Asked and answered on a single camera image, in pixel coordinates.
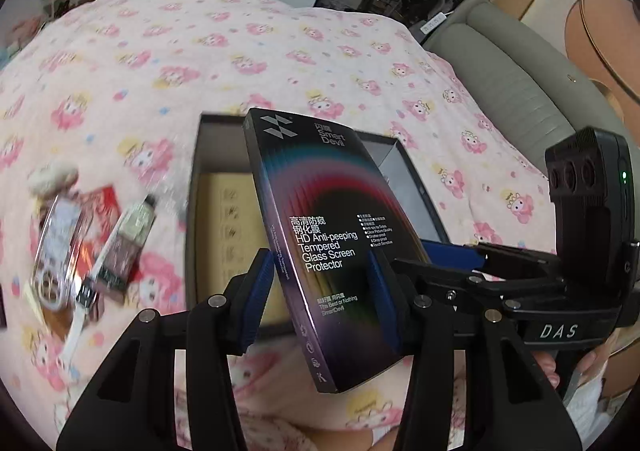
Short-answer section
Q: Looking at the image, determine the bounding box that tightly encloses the white smart watch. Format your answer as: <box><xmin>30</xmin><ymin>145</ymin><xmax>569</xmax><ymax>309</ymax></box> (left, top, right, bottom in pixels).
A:
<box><xmin>58</xmin><ymin>249</ymin><xmax>109</xmax><ymax>374</ymax></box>

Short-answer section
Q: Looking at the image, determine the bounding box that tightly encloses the black screen protector box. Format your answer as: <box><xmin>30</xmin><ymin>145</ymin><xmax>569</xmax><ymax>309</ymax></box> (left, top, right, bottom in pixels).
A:
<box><xmin>243</xmin><ymin>108</ymin><xmax>426</xmax><ymax>393</ymax></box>

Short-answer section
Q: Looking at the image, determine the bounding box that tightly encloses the person's right hand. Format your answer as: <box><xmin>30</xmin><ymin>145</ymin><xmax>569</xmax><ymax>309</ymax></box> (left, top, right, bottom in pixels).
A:
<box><xmin>532</xmin><ymin>334</ymin><xmax>617</xmax><ymax>397</ymax></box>

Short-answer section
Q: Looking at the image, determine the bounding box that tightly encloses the clear plastic toy package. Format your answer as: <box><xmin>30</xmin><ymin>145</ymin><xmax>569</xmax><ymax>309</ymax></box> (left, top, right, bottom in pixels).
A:
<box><xmin>32</xmin><ymin>195</ymin><xmax>84</xmax><ymax>311</ymax></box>

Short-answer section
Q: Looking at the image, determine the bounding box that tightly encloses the dark snack sachet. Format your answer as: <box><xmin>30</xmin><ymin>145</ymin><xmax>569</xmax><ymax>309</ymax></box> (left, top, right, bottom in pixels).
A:
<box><xmin>90</xmin><ymin>194</ymin><xmax>156</xmax><ymax>304</ymax></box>

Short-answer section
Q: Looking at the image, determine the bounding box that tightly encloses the black cardboard storage box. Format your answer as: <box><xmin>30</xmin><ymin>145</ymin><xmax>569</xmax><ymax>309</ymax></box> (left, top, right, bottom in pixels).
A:
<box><xmin>183</xmin><ymin>112</ymin><xmax>452</xmax><ymax>337</ymax></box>

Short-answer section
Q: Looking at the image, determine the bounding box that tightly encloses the brown cardboard insert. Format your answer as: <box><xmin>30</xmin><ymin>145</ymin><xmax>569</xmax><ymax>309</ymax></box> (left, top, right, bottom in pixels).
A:
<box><xmin>195</xmin><ymin>172</ymin><xmax>269</xmax><ymax>299</ymax></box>

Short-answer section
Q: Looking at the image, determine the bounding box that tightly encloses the cream plush toy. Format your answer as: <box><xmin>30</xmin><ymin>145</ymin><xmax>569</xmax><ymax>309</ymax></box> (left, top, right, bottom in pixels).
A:
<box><xmin>27</xmin><ymin>160</ymin><xmax>79</xmax><ymax>198</ymax></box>

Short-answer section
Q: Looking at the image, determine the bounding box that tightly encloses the pink cartoon bed sheet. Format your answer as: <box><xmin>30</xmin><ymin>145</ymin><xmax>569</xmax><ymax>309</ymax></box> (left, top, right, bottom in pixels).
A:
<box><xmin>1</xmin><ymin>0</ymin><xmax>555</xmax><ymax>445</ymax></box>

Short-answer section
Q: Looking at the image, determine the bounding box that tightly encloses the black tracking camera module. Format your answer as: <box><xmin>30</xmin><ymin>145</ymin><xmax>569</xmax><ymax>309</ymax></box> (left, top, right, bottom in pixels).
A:
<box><xmin>544</xmin><ymin>127</ymin><xmax>637</xmax><ymax>305</ymax></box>

